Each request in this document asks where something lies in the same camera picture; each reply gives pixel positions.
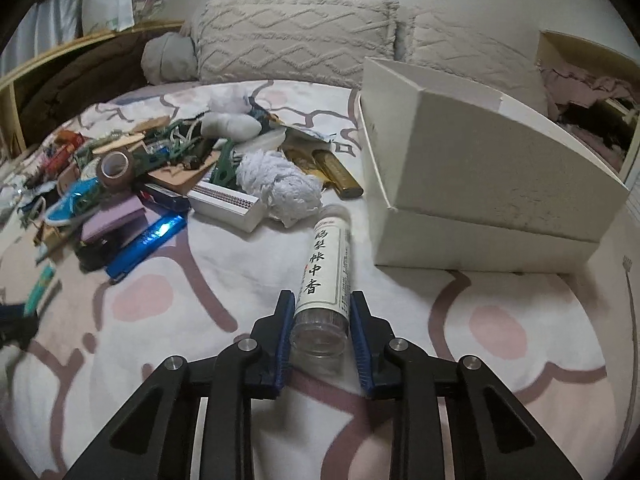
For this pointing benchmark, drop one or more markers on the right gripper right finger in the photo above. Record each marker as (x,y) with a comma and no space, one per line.
(492,434)

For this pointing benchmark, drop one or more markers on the textured beige pillow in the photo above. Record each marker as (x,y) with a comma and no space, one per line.
(434,38)
(321,41)

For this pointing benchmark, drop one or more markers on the shiny blue wrapper bar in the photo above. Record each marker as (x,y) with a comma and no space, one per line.
(147,242)

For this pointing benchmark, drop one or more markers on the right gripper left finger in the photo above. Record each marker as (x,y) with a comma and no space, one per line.
(204,402)

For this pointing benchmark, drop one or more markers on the grey cushion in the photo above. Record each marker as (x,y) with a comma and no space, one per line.
(169,58)

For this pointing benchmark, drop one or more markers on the green toothpaste tube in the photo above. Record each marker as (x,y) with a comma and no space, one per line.
(44,280)

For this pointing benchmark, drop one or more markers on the white yarn ball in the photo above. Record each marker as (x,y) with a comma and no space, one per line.
(289,194)

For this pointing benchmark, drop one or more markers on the wooden bedside shelf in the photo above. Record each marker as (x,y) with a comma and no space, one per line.
(45,70)

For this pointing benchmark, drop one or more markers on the purple flat box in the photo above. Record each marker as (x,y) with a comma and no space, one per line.
(112,215)

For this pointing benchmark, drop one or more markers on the red cigarette pack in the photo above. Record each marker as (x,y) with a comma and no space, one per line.
(68,143)

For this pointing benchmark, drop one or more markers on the white cardboard box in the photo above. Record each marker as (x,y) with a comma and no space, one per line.
(460,176)

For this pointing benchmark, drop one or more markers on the clear incense tube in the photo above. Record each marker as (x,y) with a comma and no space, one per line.
(321,318)

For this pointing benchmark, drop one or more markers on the blue wet wipe packet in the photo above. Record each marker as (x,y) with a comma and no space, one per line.
(82,199)

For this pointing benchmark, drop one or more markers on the brown folded blanket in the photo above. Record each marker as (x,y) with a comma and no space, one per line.
(85,80)

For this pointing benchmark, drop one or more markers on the left textured beige pillow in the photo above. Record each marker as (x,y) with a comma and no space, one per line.
(321,41)

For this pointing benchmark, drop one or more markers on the white comb box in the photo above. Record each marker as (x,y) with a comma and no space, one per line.
(243,212)

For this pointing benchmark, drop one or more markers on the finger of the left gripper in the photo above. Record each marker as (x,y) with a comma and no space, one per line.
(18,325)

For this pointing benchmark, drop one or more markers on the brown tape roll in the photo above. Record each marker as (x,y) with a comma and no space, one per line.
(116,170)

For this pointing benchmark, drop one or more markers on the patterned white pink blanket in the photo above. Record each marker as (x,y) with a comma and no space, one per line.
(97,342)

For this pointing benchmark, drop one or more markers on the right textured beige pillow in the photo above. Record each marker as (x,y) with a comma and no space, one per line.
(434,38)

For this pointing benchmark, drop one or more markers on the closet clothes pile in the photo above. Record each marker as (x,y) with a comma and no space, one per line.
(601,111)

